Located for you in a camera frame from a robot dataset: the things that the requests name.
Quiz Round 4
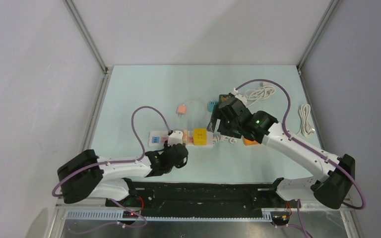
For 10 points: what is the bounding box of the white cable of teal strip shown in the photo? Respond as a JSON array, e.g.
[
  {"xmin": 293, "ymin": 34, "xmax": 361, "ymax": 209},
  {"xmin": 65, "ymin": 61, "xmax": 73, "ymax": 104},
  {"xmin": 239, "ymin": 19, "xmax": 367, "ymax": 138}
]
[{"xmin": 243, "ymin": 82, "xmax": 277, "ymax": 108}]

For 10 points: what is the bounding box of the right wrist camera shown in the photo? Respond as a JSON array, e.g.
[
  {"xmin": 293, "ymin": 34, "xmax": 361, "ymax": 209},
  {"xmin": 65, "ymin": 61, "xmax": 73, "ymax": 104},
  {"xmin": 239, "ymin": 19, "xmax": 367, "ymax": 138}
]
[{"xmin": 231, "ymin": 88, "xmax": 247, "ymax": 106}]

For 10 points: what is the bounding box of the orange power strip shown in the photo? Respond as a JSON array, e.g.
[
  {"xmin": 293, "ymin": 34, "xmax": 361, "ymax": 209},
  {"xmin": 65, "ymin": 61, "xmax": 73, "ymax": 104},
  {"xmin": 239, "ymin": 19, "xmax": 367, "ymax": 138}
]
[{"xmin": 242, "ymin": 138, "xmax": 259, "ymax": 146}]

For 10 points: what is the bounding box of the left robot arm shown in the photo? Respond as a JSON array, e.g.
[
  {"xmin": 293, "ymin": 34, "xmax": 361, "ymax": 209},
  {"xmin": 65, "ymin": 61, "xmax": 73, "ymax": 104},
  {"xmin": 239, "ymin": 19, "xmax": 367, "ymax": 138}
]
[{"xmin": 56, "ymin": 144, "xmax": 189, "ymax": 206}]

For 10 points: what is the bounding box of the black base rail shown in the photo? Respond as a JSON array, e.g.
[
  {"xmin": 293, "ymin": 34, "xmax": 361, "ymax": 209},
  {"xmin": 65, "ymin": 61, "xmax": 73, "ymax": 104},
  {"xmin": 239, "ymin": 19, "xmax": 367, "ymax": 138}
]
[{"xmin": 105, "ymin": 178, "xmax": 322, "ymax": 219}]

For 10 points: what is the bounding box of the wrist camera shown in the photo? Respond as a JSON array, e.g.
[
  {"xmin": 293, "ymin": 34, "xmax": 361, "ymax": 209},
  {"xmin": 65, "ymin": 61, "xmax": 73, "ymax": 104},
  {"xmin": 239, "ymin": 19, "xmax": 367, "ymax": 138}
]
[
  {"xmin": 167, "ymin": 130, "xmax": 184, "ymax": 146},
  {"xmin": 231, "ymin": 88, "xmax": 247, "ymax": 106}
]

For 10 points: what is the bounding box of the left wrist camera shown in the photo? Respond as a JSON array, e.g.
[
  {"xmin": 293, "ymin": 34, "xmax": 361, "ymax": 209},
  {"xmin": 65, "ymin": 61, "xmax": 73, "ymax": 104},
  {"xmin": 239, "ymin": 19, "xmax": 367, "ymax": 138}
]
[{"xmin": 167, "ymin": 130, "xmax": 184, "ymax": 146}]

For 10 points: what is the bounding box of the pink usb charger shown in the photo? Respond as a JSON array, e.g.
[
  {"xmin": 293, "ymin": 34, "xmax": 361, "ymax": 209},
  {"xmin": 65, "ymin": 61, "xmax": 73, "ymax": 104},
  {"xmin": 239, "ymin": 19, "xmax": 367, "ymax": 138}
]
[{"xmin": 176, "ymin": 104, "xmax": 187, "ymax": 117}]

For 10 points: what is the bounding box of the white cable of orange strip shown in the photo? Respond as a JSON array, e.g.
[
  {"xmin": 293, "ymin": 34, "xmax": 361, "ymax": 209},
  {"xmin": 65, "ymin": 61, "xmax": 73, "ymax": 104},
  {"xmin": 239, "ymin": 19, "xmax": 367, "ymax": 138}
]
[{"xmin": 295, "ymin": 104, "xmax": 316, "ymax": 139}]

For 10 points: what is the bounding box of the white multicolour power strip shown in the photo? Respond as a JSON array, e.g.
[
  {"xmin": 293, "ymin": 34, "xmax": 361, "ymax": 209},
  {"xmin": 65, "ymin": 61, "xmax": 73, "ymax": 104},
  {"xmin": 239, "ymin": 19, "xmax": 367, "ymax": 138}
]
[{"xmin": 148, "ymin": 130, "xmax": 214, "ymax": 148}]

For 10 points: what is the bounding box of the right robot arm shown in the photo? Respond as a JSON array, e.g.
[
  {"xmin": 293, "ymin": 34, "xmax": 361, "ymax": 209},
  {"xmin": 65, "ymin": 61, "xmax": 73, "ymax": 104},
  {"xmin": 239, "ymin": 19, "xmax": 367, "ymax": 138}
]
[{"xmin": 207, "ymin": 96, "xmax": 355, "ymax": 209}]

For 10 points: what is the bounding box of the white cable with plug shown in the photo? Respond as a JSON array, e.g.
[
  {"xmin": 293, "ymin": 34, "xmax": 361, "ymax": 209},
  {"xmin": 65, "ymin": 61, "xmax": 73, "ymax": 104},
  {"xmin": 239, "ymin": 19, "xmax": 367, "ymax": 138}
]
[{"xmin": 212, "ymin": 134, "xmax": 239, "ymax": 145}]

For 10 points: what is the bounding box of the beige cube socket adapter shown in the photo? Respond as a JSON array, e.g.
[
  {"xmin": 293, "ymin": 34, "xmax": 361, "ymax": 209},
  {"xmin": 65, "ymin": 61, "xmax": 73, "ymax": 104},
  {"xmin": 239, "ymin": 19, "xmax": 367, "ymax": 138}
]
[{"xmin": 182, "ymin": 129, "xmax": 191, "ymax": 145}]

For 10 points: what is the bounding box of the yellow cube socket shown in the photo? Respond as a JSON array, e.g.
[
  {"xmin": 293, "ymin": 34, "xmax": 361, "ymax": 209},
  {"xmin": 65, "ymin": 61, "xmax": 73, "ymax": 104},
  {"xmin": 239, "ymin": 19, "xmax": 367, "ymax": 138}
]
[{"xmin": 193, "ymin": 128, "xmax": 207, "ymax": 146}]

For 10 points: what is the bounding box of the dark green dragon adapter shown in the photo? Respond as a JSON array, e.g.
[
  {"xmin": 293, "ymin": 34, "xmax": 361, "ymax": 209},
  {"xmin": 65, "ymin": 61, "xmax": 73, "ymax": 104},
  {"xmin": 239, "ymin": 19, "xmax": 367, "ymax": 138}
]
[{"xmin": 218, "ymin": 94, "xmax": 230, "ymax": 103}]

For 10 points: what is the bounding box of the teal blue power strip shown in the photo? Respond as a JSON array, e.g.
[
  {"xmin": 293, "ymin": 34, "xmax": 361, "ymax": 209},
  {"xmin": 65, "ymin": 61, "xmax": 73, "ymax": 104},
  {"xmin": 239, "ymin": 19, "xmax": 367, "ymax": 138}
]
[{"xmin": 207, "ymin": 101, "xmax": 218, "ymax": 113}]

